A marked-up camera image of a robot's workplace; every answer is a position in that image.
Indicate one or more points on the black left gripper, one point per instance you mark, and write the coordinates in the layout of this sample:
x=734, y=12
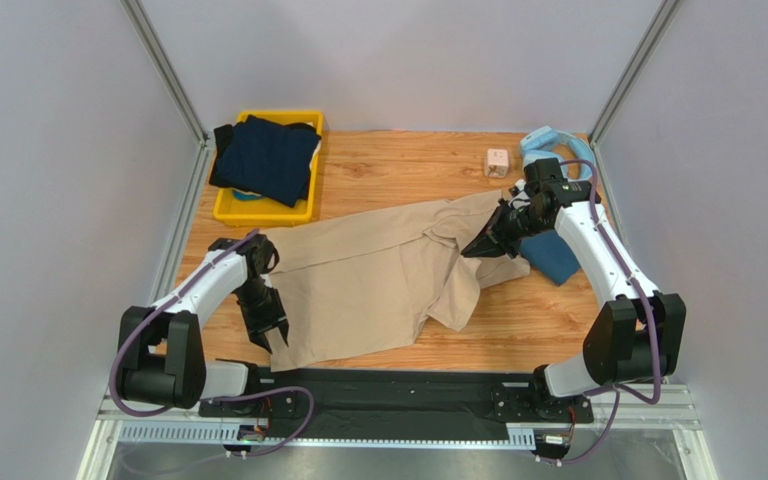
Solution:
x=275, y=315

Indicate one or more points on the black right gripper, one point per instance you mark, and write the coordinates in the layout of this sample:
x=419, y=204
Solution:
x=498, y=228

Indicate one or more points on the beige t-shirt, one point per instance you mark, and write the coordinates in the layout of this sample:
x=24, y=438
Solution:
x=368, y=282

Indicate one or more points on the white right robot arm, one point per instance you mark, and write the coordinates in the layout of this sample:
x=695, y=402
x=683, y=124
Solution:
x=635, y=339

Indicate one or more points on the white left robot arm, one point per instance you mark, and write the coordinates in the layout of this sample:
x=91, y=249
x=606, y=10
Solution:
x=161, y=360

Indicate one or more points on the teal folded t-shirt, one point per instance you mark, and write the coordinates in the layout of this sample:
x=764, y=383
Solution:
x=551, y=256

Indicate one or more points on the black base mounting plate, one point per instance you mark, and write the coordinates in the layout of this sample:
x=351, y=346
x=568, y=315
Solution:
x=357, y=404

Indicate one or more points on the small pink cube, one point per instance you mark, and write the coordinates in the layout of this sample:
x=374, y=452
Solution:
x=496, y=163

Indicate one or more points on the light blue headphones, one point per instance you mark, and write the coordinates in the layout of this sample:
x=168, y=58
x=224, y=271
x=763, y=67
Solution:
x=540, y=144

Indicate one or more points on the yellow plastic bin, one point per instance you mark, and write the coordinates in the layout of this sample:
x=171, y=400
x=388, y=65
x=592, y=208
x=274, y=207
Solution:
x=239, y=209

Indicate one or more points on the navy blue t-shirt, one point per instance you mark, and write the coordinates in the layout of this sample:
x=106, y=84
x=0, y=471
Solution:
x=265, y=158

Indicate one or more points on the right aluminium corner post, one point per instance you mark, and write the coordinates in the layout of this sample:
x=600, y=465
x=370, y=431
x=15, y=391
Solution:
x=646, y=46

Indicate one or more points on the aluminium corner post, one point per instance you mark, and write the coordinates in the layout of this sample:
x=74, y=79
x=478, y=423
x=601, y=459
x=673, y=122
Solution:
x=139, y=18
x=646, y=46

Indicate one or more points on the left aluminium corner post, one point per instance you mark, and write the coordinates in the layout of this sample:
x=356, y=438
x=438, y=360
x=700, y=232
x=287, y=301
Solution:
x=139, y=18

